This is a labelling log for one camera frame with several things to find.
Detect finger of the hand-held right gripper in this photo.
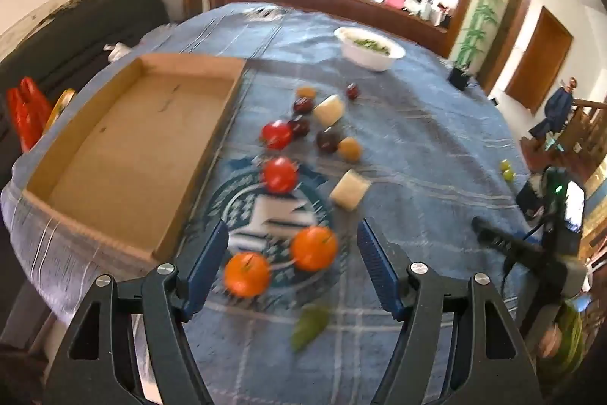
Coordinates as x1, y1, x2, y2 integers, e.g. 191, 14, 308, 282
471, 216, 546, 261

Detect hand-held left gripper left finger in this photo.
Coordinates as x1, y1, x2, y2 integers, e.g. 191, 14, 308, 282
42, 219, 231, 405

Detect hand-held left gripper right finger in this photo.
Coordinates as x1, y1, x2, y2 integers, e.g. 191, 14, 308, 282
355, 217, 541, 405

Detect orange tangerine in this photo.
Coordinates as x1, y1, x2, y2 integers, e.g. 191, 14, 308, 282
290, 225, 339, 272
224, 251, 271, 298

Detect peeled sugar cane piece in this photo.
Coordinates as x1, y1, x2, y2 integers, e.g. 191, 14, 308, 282
312, 94, 347, 127
329, 169, 371, 212

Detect red tomato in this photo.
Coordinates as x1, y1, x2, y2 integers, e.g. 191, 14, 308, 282
262, 156, 299, 194
261, 120, 294, 151

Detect dark purple plum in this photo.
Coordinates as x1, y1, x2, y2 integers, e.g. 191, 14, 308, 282
316, 128, 340, 154
288, 117, 311, 139

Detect shallow cardboard box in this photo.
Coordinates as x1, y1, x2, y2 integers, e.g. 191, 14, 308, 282
21, 52, 248, 263

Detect person's right forearm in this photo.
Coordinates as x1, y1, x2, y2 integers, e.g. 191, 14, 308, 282
536, 296, 589, 368

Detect green leaf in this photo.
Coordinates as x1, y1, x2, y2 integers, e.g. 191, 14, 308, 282
290, 303, 330, 353

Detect blue checkered tablecloth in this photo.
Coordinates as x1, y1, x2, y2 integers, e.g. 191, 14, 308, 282
0, 2, 536, 405

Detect wooden stair railing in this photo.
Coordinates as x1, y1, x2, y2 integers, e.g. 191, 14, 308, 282
519, 96, 607, 183

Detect small black pot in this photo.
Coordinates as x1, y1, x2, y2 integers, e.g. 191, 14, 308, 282
448, 61, 475, 91

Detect wooden door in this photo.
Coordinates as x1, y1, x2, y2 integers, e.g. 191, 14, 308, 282
503, 5, 574, 115

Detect white bowl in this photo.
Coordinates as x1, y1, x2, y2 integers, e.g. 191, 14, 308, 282
333, 26, 407, 72

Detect green vegetables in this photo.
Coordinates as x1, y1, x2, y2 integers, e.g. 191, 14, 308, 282
348, 36, 392, 54

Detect yellow snack bag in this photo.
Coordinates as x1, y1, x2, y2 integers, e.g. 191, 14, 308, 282
45, 88, 77, 133

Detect white plastic bag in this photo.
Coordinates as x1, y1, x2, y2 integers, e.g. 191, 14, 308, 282
103, 42, 131, 63

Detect red plastic bag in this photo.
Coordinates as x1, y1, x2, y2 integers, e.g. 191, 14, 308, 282
6, 77, 53, 152

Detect black sofa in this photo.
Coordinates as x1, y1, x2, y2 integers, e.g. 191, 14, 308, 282
0, 0, 170, 150

